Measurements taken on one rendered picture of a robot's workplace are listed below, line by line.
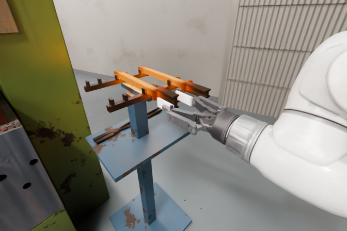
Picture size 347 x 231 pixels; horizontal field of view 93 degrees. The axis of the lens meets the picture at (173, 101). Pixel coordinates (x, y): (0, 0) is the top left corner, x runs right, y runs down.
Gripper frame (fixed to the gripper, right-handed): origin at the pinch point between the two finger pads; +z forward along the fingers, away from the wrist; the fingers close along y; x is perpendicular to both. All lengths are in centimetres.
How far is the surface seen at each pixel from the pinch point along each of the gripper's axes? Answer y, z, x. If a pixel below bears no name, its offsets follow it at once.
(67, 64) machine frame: -16, 56, 3
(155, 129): 6.8, 20.8, -26.0
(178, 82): 10.4, 8.7, 0.9
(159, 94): -0.7, 6.1, 0.5
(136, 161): -10.2, 9.8, -26.0
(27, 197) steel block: -45, 32, -37
